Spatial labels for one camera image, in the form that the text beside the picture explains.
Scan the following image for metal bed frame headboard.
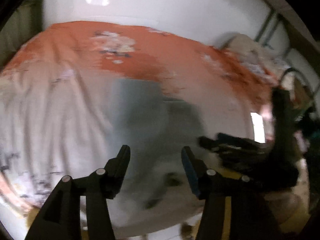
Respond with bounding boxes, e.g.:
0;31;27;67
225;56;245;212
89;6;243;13
255;7;319;99

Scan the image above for grey knit pants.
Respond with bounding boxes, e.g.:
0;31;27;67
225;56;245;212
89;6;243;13
108;79;204;179

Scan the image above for person right hand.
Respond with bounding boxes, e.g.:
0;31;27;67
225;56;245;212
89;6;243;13
265;158;310;233

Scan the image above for beige rumpled blanket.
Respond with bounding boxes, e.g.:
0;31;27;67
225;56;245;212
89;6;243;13
223;34;290;83

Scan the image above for orange floral bed sheet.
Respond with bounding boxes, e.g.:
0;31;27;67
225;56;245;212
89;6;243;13
1;22;274;239

